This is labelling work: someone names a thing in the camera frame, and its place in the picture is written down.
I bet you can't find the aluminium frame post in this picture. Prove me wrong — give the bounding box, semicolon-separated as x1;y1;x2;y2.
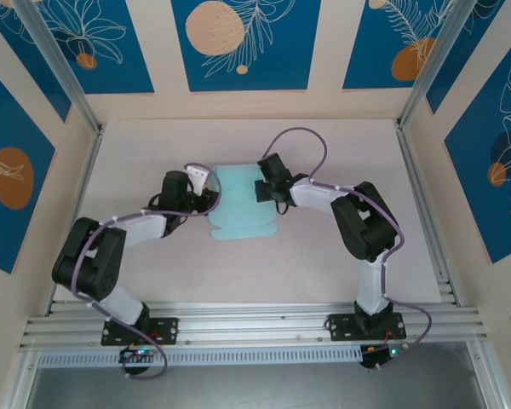
13;0;106;138
393;0;507;129

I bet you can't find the white slotted cable duct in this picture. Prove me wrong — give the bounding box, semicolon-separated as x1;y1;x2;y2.
35;346;364;369

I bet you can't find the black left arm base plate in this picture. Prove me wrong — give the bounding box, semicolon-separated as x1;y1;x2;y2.
100;316;181;347

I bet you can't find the aluminium front rail bed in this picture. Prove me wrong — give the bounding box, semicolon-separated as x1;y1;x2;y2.
18;301;494;354

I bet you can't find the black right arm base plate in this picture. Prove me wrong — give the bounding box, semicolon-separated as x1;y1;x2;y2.
329;312;408;343

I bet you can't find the aluminium side rail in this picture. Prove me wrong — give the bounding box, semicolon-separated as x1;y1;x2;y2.
393;118;460;306
45;122;106;317

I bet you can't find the light blue cloth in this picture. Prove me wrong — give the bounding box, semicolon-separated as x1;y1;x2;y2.
207;164;278;242

